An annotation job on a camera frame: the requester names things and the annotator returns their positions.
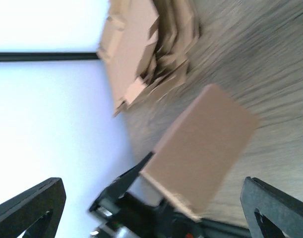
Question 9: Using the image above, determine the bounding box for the stack of flat cardboard blanks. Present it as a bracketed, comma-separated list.
[97, 0, 200, 114]

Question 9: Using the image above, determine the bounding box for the brown cardboard box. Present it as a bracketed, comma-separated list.
[141, 84, 258, 222]

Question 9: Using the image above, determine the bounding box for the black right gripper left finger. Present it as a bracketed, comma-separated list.
[0, 178, 66, 238]

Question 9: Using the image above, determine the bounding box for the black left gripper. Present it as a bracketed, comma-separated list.
[89, 152, 250, 238]

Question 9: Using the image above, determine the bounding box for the black left frame post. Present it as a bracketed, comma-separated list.
[0, 52, 100, 62]

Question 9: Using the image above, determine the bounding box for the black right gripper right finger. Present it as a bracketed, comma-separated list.
[241, 177, 303, 238]

